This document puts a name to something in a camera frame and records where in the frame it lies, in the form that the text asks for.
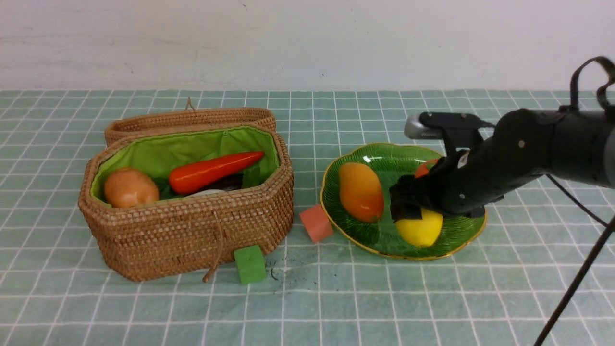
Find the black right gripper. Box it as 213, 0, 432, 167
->
389, 144, 505, 222

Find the orange persimmon toy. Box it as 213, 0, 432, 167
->
414, 159, 439, 179

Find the yellow lemon toy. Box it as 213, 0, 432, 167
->
395, 208, 443, 247

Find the orange mango toy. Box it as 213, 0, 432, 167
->
338, 162, 384, 223

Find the white radish toy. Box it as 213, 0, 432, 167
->
187, 189, 228, 197

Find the red carrot toy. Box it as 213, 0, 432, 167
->
168, 151, 264, 195

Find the brown potato toy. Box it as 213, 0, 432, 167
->
104, 167, 160, 208

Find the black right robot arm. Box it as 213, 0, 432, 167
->
389, 107, 614, 222

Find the green glass leaf plate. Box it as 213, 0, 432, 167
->
320, 143, 488, 261

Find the orange foam cube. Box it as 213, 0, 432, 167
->
299, 204, 334, 244

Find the green checkered tablecloth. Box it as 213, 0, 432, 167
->
0, 90, 602, 346

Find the green foam cube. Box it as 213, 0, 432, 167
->
234, 245, 267, 285

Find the woven wicker basket green lining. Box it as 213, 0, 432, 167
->
78, 104, 295, 281

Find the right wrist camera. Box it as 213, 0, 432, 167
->
404, 111, 495, 156

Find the black right camera cable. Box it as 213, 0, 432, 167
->
533, 56, 615, 346

